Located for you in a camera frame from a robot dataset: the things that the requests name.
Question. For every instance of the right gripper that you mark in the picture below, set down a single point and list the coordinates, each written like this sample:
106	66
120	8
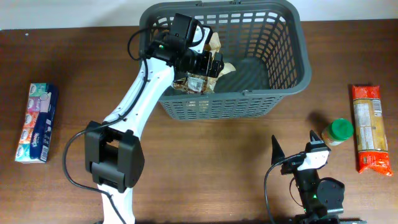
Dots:
292	164

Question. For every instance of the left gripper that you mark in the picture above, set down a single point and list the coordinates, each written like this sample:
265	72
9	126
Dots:
207	65

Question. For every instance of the beige paper bag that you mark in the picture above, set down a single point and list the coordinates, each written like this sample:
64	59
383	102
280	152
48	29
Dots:
214	46

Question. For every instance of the brown mushroom snack bag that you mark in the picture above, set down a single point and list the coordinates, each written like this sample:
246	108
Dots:
191	84

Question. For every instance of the green lid jar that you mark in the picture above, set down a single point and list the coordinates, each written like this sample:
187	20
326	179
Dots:
337	132

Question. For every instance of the orange spaghetti pasta package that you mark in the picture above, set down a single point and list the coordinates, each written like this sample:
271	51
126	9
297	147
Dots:
371	142

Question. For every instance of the Kleenex tissue multipack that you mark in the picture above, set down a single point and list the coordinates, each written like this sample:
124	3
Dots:
34	143

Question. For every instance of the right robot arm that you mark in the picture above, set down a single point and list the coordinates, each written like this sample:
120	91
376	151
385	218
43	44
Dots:
322	199

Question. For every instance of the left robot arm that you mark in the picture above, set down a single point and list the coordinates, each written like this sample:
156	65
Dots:
113	152

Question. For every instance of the grey plastic shopping basket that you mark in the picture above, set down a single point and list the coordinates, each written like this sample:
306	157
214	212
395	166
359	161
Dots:
263	40

